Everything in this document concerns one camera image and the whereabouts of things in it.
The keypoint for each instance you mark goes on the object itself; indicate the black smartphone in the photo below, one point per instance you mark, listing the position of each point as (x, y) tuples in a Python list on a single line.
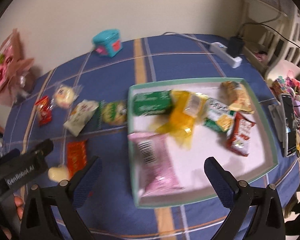
[(288, 125)]

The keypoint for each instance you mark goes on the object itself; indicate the pink snack packet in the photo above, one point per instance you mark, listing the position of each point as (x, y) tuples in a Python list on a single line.
[(156, 165)]

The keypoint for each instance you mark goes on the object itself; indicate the teal tin box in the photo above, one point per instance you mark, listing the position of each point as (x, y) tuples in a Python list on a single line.
[(107, 42)]

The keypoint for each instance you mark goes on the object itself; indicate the black power adapter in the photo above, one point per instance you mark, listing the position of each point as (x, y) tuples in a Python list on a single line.
[(235, 46)]

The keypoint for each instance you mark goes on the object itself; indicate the dark red snack packet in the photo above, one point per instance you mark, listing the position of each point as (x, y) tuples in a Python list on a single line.
[(241, 135)]

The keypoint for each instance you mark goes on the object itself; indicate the person's left hand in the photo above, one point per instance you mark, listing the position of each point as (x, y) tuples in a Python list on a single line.
[(19, 205)]

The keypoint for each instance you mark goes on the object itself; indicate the white cracker packet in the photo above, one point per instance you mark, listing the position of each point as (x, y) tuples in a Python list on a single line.
[(218, 117)]

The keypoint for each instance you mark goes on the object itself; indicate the green cookie packet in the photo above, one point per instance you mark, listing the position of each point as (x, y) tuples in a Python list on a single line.
[(113, 112)]

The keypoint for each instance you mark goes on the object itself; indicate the small round yellow bun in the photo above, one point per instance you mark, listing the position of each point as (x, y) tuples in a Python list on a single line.
[(57, 173)]

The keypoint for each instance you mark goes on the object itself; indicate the white shelf unit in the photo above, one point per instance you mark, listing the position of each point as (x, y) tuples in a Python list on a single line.
[(297, 30)]

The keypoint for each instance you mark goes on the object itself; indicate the pink flower bouquet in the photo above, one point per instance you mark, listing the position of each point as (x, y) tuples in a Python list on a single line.
[(7, 67)]

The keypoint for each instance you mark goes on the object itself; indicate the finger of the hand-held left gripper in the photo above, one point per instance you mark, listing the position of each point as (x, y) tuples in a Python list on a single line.
[(9, 155), (42, 147)]

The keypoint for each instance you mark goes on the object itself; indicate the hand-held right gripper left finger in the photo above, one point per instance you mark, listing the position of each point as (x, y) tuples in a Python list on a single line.
[(88, 180)]

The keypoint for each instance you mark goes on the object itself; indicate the white tray with green rim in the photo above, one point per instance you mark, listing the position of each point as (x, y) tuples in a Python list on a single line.
[(210, 142)]

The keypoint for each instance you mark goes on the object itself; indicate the white and green snack packet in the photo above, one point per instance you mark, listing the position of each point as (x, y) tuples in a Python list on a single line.
[(80, 117)]

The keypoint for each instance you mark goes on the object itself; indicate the yellow snack packet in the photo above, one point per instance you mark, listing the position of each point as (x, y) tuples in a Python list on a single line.
[(180, 120)]

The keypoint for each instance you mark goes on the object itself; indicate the white power strip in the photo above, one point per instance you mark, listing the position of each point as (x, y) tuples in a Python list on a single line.
[(225, 52)]

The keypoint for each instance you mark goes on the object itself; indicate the orange bread packet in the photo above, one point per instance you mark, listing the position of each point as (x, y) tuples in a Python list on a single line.
[(236, 96)]

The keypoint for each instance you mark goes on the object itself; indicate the clear steamed cake packet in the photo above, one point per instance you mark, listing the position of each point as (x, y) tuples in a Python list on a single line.
[(63, 96)]

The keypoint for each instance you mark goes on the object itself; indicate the red patterned snack packet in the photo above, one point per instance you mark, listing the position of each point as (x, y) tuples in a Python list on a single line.
[(76, 155)]

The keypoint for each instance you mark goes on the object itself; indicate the blue plaid tablecloth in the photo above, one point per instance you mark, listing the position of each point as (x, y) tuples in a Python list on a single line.
[(165, 62)]

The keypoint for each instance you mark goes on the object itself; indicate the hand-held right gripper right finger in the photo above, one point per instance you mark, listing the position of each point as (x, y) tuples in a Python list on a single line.
[(218, 180)]

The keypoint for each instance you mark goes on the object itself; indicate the pile of colourful trinkets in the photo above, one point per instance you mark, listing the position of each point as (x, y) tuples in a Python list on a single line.
[(297, 87)]

